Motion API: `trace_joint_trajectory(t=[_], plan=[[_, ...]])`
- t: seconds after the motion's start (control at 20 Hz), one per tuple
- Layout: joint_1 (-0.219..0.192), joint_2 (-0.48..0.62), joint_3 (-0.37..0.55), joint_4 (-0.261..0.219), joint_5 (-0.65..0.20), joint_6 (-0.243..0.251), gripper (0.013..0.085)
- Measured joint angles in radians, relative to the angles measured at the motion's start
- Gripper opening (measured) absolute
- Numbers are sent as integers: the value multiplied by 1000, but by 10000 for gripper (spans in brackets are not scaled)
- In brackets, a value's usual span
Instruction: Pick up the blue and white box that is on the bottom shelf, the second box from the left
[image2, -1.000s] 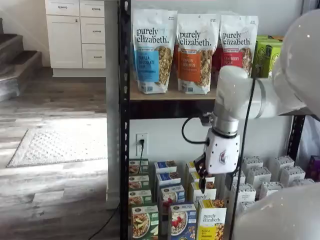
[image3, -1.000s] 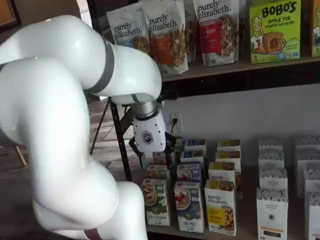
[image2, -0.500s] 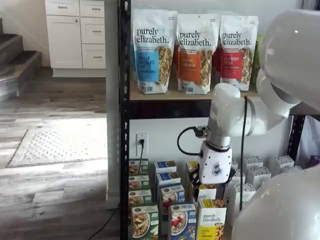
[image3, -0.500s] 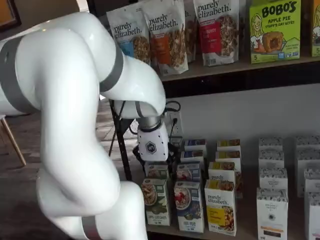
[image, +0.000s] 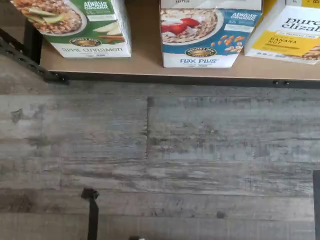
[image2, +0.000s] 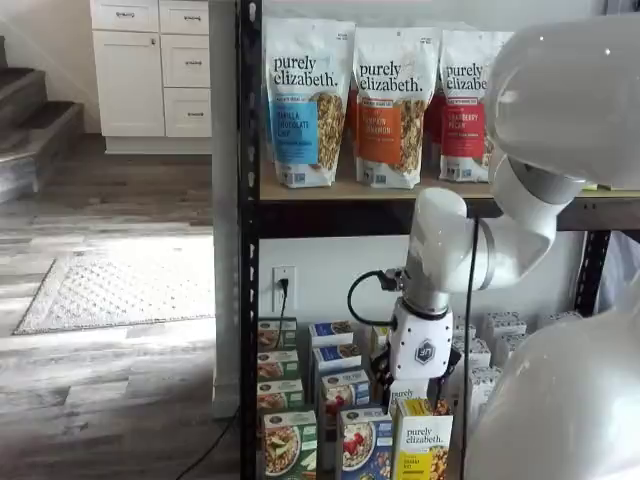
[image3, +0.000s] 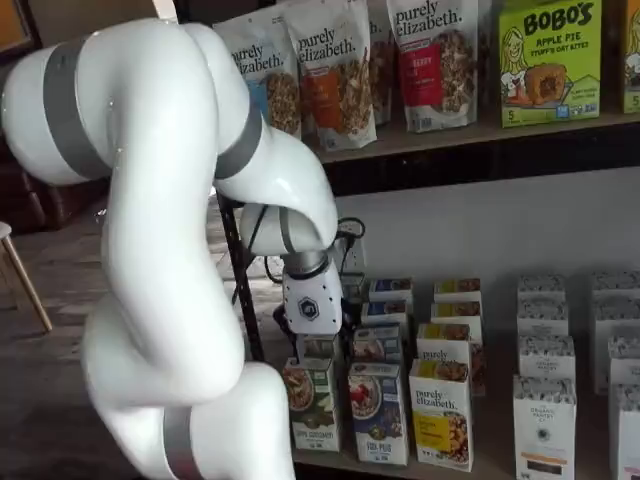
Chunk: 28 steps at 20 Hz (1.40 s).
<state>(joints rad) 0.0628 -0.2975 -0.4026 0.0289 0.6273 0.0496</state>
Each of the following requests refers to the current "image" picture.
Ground tan shelf board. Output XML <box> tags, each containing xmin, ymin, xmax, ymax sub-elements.
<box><xmin>39</xmin><ymin>0</ymin><xmax>320</xmax><ymax>81</ymax></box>

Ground blue white Flax Plus box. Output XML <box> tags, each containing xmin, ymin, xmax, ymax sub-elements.
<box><xmin>159</xmin><ymin>0</ymin><xmax>264</xmax><ymax>69</ymax></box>

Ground green white Apple Cinnamon box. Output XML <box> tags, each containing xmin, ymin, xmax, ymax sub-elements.
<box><xmin>9</xmin><ymin>0</ymin><xmax>133</xmax><ymax>59</ymax></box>

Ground white yellow Purely Elizabeth box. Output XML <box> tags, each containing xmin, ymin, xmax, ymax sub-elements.
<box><xmin>243</xmin><ymin>0</ymin><xmax>320</xmax><ymax>66</ymax></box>

